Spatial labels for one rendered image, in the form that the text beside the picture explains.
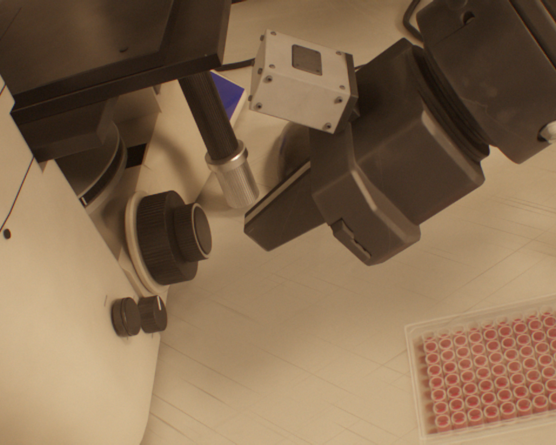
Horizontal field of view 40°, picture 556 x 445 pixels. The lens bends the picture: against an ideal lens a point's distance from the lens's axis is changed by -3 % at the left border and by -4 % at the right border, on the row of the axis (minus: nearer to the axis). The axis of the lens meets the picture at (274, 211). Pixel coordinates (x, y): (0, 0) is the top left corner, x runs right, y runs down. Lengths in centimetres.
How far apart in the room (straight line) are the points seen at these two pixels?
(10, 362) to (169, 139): 29
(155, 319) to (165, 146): 17
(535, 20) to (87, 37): 27
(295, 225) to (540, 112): 14
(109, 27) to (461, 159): 24
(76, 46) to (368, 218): 22
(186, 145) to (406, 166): 33
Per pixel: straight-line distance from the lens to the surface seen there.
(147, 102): 67
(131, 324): 48
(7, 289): 40
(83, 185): 58
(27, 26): 57
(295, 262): 58
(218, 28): 46
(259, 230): 42
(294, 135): 64
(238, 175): 61
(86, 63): 46
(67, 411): 45
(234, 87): 76
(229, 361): 53
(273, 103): 37
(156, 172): 62
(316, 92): 37
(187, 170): 65
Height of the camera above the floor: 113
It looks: 37 degrees down
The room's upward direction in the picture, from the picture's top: 21 degrees counter-clockwise
